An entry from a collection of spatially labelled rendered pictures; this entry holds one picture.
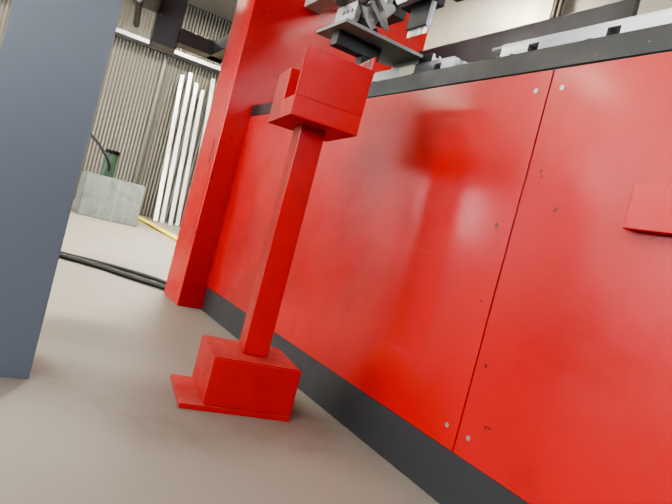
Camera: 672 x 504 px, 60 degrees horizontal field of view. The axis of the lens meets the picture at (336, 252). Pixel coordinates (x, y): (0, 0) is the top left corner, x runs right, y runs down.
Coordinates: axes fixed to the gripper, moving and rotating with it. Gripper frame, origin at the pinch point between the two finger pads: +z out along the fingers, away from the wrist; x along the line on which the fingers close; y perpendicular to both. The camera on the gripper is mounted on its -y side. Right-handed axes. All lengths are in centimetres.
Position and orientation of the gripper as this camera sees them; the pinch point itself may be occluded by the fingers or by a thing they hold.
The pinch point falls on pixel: (378, 29)
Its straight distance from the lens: 182.1
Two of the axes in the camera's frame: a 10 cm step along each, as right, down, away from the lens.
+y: 8.4, -4.5, 3.0
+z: 3.8, 8.8, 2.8
